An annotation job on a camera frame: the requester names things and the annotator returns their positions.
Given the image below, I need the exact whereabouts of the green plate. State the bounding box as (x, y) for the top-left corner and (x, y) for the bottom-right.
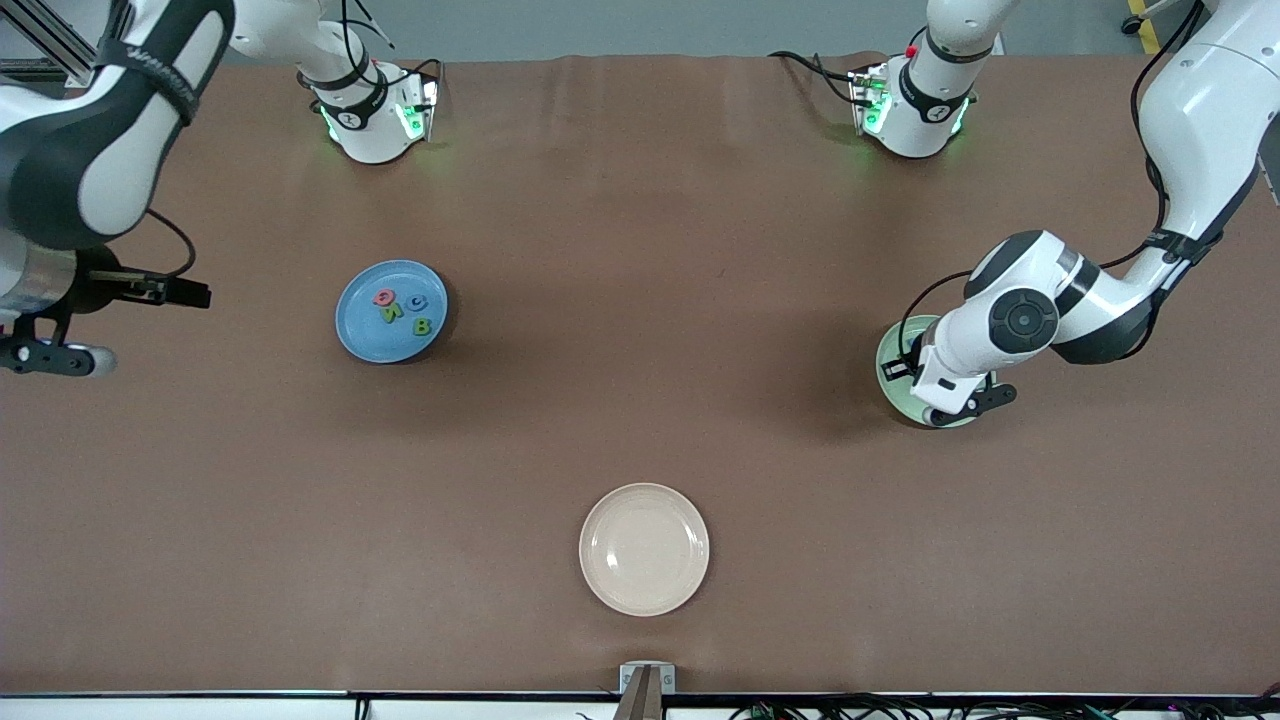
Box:
(875, 315), (998, 430)

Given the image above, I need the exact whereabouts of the blue plate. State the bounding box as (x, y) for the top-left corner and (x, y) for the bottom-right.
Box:
(335, 260), (449, 365)

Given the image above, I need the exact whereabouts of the beige plate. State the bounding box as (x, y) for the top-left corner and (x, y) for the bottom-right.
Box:
(579, 483), (711, 618)

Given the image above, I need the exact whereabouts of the brown table mat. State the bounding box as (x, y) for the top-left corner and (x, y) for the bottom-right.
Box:
(0, 52), (1280, 696)

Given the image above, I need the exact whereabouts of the black base cable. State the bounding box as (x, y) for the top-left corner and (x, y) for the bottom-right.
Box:
(768, 50), (863, 106)

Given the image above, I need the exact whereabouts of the grey metal bracket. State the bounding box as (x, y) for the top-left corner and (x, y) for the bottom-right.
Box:
(619, 662), (677, 720)

